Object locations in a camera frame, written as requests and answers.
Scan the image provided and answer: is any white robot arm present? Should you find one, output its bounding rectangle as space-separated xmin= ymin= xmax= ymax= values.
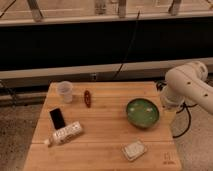
xmin=160 ymin=61 xmax=213 ymax=115

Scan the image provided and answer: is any clear plastic cup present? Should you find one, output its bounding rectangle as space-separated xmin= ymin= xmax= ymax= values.
xmin=57 ymin=81 xmax=73 ymax=103

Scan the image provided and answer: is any green ceramic bowl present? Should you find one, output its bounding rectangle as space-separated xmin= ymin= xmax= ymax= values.
xmin=126 ymin=98 xmax=160 ymax=129

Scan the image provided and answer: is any small brown oblong object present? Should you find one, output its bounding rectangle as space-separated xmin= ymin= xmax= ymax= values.
xmin=84 ymin=90 xmax=91 ymax=108

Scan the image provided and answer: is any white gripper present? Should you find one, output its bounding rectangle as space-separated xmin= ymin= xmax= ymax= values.
xmin=160 ymin=87 xmax=184 ymax=109

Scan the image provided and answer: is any white patterned bottle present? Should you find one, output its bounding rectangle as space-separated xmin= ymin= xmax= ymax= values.
xmin=44 ymin=121 xmax=83 ymax=147

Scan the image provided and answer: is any black hanging cable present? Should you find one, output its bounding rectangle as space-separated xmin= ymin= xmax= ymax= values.
xmin=111 ymin=9 xmax=141 ymax=81

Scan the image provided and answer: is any black smartphone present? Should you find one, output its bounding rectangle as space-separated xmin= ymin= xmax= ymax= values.
xmin=50 ymin=108 xmax=65 ymax=130

